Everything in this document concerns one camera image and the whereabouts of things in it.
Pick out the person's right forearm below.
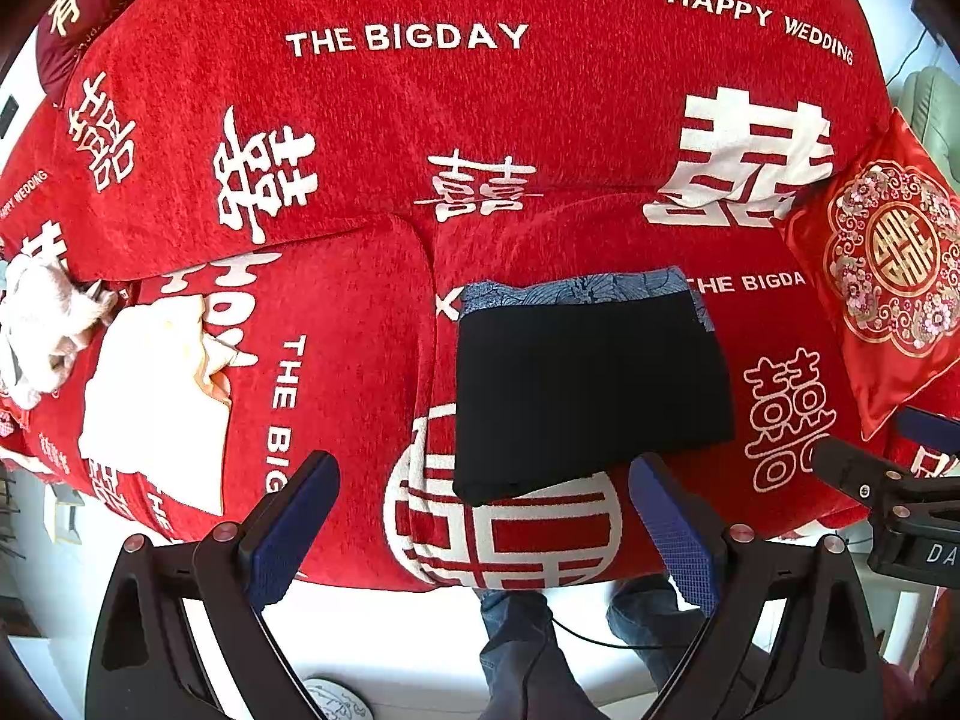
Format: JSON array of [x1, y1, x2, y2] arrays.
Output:
[[879, 656, 960, 720]]

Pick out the black pants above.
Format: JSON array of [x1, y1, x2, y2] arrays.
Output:
[[452, 266, 737, 509]]

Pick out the white fluffy cloth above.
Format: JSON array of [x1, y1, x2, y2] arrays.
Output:
[[0, 253, 122, 412]]

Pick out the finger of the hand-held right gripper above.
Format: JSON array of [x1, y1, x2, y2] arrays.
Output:
[[808, 435, 910, 509], [896, 405, 960, 460]]

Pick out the person's right leg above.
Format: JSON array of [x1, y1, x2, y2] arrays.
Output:
[[604, 572, 707, 692]]

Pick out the green chair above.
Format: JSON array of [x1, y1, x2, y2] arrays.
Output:
[[895, 64, 960, 190]]

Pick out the folded cream cloth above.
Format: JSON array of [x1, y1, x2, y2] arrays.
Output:
[[77, 292, 242, 520]]

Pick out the dark red cushion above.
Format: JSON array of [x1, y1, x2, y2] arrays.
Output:
[[36, 0, 227, 112]]

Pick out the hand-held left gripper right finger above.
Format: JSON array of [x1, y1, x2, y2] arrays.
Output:
[[628, 454, 887, 720]]

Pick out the red embroidered cushion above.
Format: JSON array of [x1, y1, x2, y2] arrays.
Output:
[[775, 107, 960, 443]]

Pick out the round white patterned disc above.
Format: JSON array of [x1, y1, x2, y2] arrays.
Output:
[[304, 676, 374, 720]]

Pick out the black cable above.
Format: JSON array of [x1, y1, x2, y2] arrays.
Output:
[[521, 610, 682, 720]]

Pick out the person's leg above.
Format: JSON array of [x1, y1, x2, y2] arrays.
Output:
[[475, 587, 595, 720], [604, 572, 707, 692]]

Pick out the person's left leg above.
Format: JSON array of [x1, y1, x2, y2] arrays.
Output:
[[475, 587, 595, 720]]

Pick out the red printed sofa cover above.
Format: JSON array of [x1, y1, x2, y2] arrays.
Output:
[[0, 0, 960, 595]]

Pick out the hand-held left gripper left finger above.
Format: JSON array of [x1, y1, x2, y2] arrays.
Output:
[[86, 450, 342, 720]]

